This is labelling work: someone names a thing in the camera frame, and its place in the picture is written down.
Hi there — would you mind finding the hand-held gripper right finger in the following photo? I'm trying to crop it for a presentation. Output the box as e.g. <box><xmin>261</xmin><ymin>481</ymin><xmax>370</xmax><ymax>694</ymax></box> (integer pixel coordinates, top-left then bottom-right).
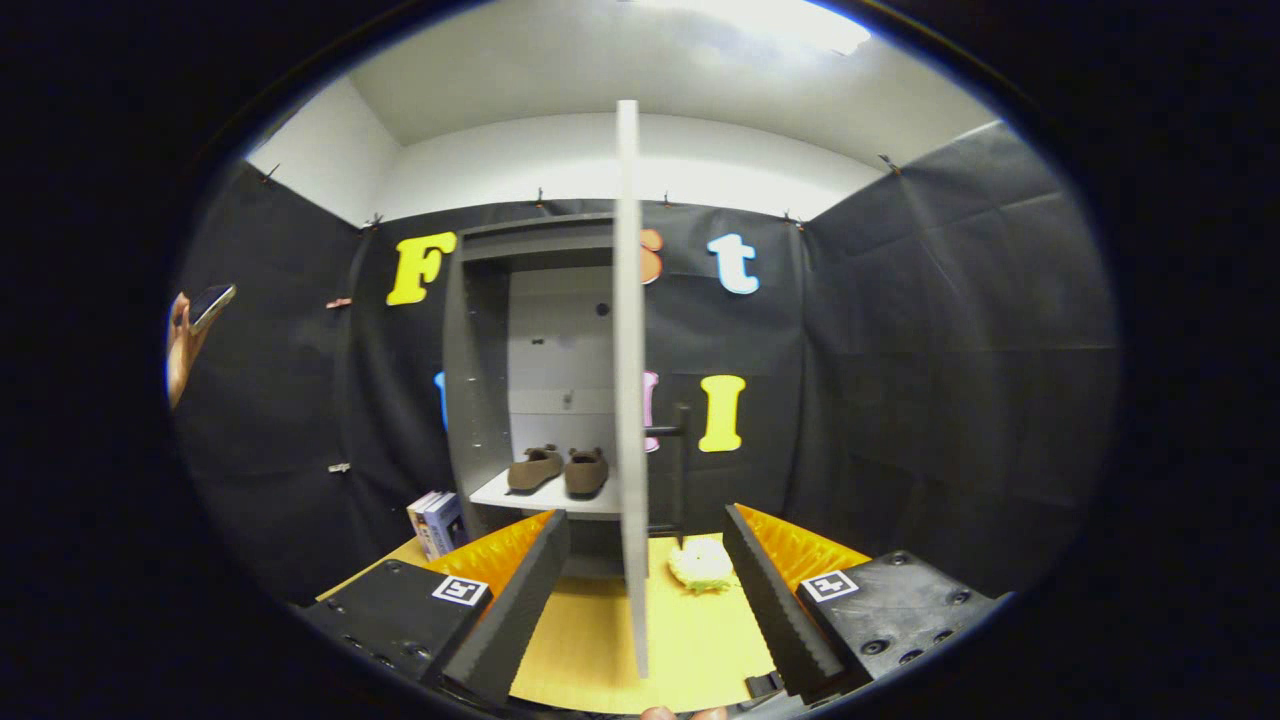
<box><xmin>721</xmin><ymin>502</ymin><xmax>1007</xmax><ymax>702</ymax></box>

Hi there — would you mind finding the blue cover book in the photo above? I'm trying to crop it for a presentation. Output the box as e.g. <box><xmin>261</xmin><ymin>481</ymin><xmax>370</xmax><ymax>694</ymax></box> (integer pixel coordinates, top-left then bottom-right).
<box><xmin>425</xmin><ymin>493</ymin><xmax>470</xmax><ymax>560</ymax></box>

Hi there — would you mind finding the black backdrop cloth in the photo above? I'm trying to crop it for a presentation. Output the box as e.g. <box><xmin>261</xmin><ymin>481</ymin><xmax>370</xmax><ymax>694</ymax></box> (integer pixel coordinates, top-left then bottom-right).
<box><xmin>175</xmin><ymin>120</ymin><xmax>1121</xmax><ymax>606</ymax></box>

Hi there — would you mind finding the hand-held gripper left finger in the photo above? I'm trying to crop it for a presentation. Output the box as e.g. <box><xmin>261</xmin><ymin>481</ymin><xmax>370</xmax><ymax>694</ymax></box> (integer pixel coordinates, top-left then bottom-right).
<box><xmin>299</xmin><ymin>508</ymin><xmax>572</xmax><ymax>707</ymax></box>

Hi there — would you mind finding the white spine book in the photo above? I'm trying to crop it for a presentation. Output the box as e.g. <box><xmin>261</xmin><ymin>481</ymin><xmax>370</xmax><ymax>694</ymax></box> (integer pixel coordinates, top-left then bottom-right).
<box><xmin>407</xmin><ymin>490</ymin><xmax>442</xmax><ymax>557</ymax></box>

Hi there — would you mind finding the brown fuzzy shoe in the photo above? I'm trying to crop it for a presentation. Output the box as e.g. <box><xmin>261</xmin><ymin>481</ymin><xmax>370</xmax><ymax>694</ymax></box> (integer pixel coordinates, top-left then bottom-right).
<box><xmin>565</xmin><ymin>447</ymin><xmax>612</xmax><ymax>499</ymax></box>
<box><xmin>507</xmin><ymin>444</ymin><xmax>567</xmax><ymax>494</ymax></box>

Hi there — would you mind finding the yellow pineapple plush toy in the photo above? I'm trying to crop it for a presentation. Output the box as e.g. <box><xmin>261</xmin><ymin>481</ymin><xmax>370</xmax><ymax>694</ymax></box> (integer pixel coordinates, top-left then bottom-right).
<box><xmin>668</xmin><ymin>537</ymin><xmax>737</xmax><ymax>594</ymax></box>

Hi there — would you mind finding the grey shoe cabinet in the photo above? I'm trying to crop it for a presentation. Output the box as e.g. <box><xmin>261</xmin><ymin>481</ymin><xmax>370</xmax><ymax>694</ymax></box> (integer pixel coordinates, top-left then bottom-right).
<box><xmin>443</xmin><ymin>213</ymin><xmax>623</xmax><ymax>582</ymax></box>

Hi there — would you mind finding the dark smartphone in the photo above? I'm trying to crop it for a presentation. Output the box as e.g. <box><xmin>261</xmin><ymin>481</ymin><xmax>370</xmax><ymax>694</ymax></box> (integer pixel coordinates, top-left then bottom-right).
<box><xmin>188</xmin><ymin>284</ymin><xmax>239</xmax><ymax>337</ymax></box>

